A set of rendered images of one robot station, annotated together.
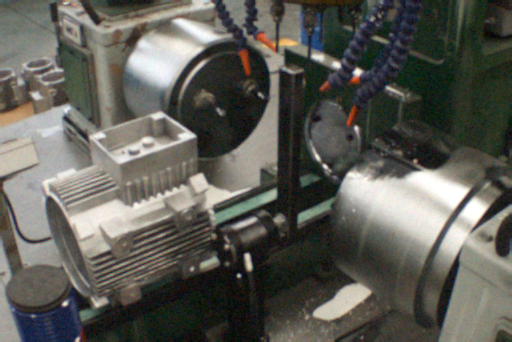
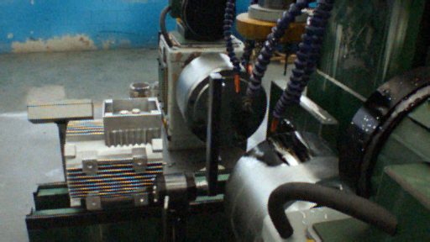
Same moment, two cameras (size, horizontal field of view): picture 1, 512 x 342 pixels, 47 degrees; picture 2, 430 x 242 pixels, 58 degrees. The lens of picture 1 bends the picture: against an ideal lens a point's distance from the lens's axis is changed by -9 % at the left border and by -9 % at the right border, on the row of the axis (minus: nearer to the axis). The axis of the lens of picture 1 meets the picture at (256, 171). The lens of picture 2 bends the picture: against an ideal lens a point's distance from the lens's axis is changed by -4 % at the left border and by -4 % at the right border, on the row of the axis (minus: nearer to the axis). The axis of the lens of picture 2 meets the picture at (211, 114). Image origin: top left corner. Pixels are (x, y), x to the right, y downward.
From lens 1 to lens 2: 35 cm
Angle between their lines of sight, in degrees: 23
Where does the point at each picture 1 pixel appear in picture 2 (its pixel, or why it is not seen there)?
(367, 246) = (235, 212)
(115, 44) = (177, 61)
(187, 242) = (139, 180)
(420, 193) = (273, 180)
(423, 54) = (361, 95)
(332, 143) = not seen: hidden behind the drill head
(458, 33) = (383, 77)
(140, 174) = (117, 128)
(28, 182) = not seen: hidden behind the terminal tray
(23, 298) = not seen: outside the picture
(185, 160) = (151, 127)
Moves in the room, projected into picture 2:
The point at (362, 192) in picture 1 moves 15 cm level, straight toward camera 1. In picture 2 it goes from (243, 171) to (188, 213)
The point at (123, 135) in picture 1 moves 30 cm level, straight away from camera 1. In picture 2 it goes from (128, 106) to (166, 71)
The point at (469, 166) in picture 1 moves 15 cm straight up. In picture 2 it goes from (322, 169) to (337, 73)
